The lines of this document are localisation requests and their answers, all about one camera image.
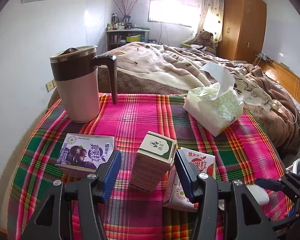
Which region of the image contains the red apple drink carton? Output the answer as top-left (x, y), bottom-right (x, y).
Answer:
top-left (162, 147), bottom-right (216, 212)

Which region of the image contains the floral curtain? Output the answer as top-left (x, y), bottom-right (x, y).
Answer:
top-left (197, 0), bottom-right (224, 46)

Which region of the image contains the pink brown thermos mug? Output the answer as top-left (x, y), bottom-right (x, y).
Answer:
top-left (50, 45), bottom-right (117, 123)

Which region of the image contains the brown patterned blanket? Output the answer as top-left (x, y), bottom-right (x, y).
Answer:
top-left (100, 42), bottom-right (300, 157)

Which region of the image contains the wooden wardrobe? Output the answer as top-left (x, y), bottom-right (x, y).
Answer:
top-left (217, 0), bottom-right (267, 63)

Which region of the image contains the wooden headboard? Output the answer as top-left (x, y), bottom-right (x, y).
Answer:
top-left (254, 58), bottom-right (300, 103)

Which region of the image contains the vase with purple branches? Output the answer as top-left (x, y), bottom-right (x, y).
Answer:
top-left (114, 0), bottom-right (139, 26)

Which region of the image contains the grey shelf with bottles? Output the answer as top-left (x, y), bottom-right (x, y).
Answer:
top-left (106, 28), bottom-right (150, 50)

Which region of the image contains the brown teddy bear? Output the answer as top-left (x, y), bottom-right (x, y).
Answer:
top-left (192, 30), bottom-right (217, 55)

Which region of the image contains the purple grape drink carton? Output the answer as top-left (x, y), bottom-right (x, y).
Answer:
top-left (55, 133), bottom-right (116, 178)

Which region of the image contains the beige green box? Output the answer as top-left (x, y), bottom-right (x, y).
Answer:
top-left (129, 131), bottom-right (177, 193)

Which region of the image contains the yellow tissue pack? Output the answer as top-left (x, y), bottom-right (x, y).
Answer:
top-left (183, 62), bottom-right (243, 137)

